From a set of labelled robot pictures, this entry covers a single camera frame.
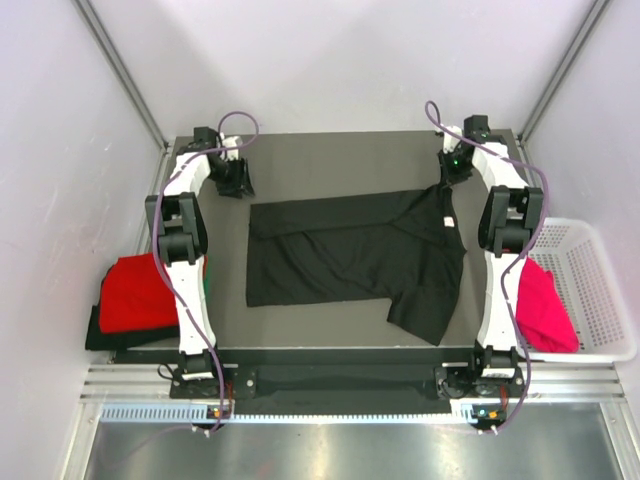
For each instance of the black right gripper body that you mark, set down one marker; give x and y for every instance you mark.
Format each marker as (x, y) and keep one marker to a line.
(454, 166)

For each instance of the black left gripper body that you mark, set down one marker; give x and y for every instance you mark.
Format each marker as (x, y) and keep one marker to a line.
(230, 176)

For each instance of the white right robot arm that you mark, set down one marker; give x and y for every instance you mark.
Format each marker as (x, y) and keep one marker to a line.
(510, 223)

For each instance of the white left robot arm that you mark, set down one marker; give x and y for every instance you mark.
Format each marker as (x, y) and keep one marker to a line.
(179, 239)

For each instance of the white perforated plastic basket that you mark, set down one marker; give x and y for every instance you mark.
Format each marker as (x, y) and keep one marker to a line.
(574, 253)

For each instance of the red folded t shirt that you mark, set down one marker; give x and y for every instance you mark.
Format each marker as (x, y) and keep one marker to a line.
(134, 298)

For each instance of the pink t shirt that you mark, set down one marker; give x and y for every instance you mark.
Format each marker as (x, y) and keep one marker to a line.
(540, 313)

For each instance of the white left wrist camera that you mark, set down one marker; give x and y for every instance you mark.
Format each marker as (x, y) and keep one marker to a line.
(232, 146)

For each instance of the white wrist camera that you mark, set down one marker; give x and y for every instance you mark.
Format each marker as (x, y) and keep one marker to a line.
(232, 146)
(450, 142)

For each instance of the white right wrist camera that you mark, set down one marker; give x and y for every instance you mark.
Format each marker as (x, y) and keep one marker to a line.
(450, 142)

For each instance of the aluminium frame post left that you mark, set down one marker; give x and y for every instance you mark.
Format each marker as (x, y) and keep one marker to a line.
(95, 26)

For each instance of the aluminium frame post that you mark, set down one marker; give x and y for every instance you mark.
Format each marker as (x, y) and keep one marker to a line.
(577, 44)
(95, 26)

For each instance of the aluminium frame post right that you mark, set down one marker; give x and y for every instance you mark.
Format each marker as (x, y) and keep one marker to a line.
(577, 44)

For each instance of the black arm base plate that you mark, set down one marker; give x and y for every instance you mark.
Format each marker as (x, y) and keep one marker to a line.
(431, 380)

